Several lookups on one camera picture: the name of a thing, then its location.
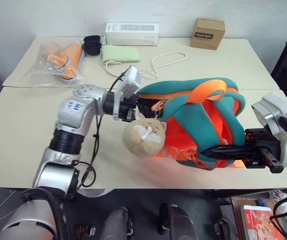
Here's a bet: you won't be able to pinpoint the long white box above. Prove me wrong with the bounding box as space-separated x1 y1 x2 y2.
104 22 160 47

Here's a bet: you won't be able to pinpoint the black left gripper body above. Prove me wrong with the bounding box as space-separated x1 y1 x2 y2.
119 94 141 123

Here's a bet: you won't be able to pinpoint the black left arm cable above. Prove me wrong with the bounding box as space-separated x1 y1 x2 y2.
77 71 134 189

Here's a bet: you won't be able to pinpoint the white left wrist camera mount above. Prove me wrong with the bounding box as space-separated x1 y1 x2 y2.
112 64 143 121

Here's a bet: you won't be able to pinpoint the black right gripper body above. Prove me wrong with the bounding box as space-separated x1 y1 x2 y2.
243 127 284 174

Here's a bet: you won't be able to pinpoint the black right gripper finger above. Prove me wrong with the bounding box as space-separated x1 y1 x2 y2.
199 146 254 161

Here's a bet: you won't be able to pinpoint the beige plush toy pendant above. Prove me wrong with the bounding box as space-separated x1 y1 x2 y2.
122 116 169 158

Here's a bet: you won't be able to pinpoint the dark rounded shape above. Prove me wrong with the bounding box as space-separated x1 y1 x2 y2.
100 206 135 240
159 203 197 240

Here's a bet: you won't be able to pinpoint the stacked black cups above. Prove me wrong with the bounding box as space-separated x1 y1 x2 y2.
82 35 102 57

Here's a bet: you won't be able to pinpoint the black loose cable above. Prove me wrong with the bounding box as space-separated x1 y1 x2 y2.
269 186 287 226

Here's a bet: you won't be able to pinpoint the orange and teal backpack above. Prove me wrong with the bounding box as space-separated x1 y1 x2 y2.
135 76 247 171

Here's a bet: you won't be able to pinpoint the white rope loop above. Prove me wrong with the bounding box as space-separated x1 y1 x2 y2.
139 51 188 81

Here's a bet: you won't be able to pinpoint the brown cardboard box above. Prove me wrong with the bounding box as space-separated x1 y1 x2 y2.
190 17 226 51

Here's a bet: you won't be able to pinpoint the red book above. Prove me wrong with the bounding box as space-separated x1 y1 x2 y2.
242 204 278 240

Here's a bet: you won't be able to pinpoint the bagged orange slippers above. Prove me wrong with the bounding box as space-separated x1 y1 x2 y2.
17 39 86 89

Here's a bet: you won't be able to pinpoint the green fabric pouch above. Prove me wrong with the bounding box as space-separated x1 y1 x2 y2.
98 44 141 76

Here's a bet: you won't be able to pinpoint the open cardboard carton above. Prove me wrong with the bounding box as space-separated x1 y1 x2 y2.
229 191 287 240

